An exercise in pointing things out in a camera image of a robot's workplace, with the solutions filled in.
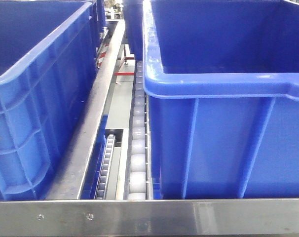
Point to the lower grey roller track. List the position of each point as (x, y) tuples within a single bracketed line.
[(104, 173)]

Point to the steel divider rail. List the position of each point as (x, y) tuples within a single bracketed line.
[(70, 178)]

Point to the white roller conveyor track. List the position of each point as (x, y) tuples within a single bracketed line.
[(139, 183)]

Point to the large blue crate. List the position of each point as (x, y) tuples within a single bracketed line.
[(222, 77), (47, 68)]

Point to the steel front shelf rail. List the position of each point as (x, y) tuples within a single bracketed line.
[(98, 218)]

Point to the large blue crate left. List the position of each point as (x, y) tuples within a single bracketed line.
[(47, 68)]

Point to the large blue crate right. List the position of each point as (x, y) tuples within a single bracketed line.
[(222, 77)]

